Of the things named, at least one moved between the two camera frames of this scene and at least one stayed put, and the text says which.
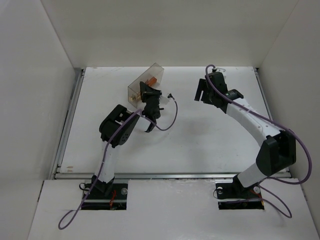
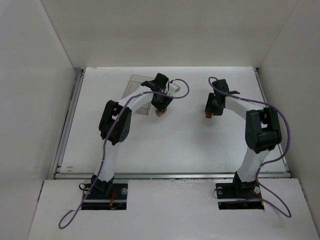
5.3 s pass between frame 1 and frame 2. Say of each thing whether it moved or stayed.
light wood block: moved
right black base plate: stayed
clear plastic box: moved
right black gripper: moved
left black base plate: stayed
